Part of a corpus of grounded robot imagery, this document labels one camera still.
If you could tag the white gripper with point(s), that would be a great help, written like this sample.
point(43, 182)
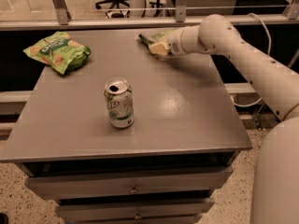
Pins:
point(173, 44)

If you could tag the green jalapeno chip bag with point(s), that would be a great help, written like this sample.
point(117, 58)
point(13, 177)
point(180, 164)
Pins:
point(151, 38)

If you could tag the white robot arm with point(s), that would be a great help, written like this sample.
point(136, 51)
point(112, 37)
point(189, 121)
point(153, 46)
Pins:
point(275, 196)

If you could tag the green rice chip bag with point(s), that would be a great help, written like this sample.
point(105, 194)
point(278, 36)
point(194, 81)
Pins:
point(60, 52)

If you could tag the green white soda can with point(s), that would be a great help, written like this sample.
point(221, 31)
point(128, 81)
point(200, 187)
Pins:
point(119, 102)

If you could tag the grey drawer cabinet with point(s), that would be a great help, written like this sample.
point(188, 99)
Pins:
point(130, 138)

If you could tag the metal railing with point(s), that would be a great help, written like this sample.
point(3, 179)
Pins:
point(82, 14)

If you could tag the upper grey drawer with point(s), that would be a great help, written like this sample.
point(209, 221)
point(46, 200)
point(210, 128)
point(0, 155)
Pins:
point(131, 183)

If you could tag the grey drawer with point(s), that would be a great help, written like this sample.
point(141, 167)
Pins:
point(135, 210)
point(131, 183)

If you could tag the lower grey drawer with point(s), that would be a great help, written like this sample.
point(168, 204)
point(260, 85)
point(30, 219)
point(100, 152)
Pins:
point(135, 210)

